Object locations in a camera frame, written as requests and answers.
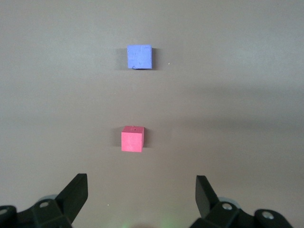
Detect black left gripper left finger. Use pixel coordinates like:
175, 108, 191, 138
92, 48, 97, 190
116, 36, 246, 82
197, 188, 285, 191
0, 173, 89, 228

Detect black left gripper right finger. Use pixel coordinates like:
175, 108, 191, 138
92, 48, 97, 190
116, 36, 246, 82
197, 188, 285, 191
190, 175, 296, 228

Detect red foam block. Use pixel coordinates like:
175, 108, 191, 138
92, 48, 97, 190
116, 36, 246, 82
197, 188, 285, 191
121, 125, 145, 152

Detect purple foam block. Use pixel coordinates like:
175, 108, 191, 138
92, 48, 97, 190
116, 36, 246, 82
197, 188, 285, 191
126, 44, 152, 70

